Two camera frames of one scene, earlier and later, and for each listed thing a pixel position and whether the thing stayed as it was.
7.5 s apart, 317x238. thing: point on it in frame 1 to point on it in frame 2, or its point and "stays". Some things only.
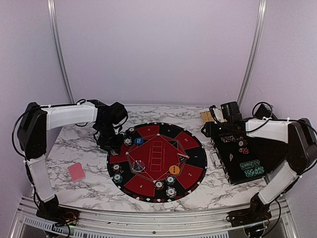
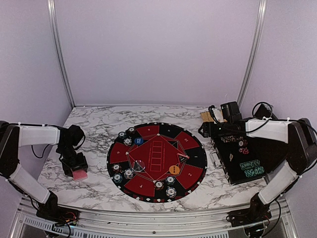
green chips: (170, 180) stays
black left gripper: (115, 146) to (82, 164)
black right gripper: (210, 131) stays
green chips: (117, 178) stays
